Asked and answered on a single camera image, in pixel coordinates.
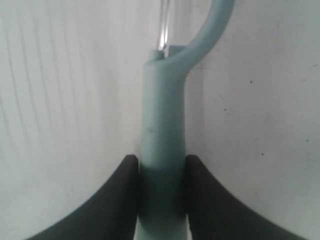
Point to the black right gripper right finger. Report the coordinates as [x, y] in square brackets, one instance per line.
[215, 214]

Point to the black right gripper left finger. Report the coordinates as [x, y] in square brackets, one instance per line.
[110, 214]

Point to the teal handled peeler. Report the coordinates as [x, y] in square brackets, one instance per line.
[163, 150]

